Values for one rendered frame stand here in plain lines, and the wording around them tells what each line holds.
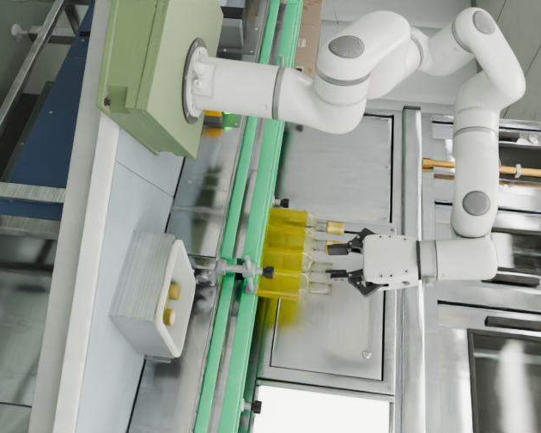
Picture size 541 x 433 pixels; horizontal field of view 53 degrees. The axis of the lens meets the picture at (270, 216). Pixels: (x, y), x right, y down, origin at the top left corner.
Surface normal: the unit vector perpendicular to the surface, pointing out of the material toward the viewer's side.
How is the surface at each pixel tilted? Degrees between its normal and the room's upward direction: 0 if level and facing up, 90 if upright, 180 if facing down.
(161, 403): 90
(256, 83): 92
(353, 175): 91
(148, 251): 90
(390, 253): 104
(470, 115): 120
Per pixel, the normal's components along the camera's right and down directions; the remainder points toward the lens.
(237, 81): -0.11, -0.04
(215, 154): -0.02, -0.51
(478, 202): -0.20, -0.28
